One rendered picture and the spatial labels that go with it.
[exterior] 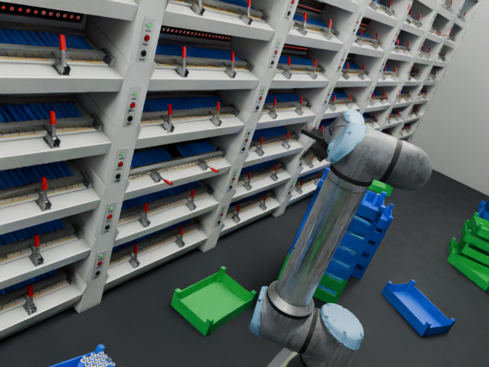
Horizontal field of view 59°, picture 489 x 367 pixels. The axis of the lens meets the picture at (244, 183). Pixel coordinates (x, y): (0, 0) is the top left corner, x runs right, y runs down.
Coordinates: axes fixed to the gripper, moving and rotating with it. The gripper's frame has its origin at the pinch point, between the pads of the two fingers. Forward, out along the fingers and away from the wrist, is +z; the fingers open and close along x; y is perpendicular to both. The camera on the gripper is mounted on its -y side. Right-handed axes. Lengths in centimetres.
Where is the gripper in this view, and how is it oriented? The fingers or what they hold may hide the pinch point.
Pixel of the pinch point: (302, 155)
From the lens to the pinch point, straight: 201.1
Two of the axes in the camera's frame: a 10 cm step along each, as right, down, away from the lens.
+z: -4.3, 3.9, 8.2
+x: 5.7, -5.9, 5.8
